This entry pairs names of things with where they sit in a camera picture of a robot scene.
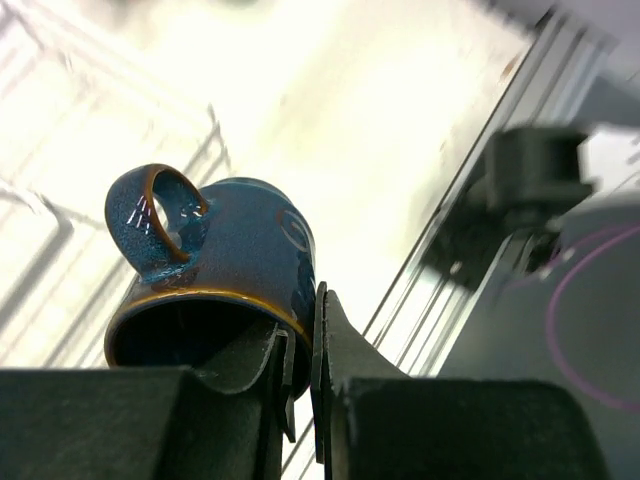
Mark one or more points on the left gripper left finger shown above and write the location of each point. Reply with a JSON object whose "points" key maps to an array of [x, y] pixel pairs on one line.
{"points": [[226, 420]]}

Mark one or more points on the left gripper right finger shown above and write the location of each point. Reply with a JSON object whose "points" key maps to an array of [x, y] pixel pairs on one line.
{"points": [[372, 421]]}

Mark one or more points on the dark blue mug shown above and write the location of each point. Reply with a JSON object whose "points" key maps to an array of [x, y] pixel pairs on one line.
{"points": [[208, 261]]}

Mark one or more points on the white wire dish rack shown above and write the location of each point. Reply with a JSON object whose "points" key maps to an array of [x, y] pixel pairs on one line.
{"points": [[75, 114]]}

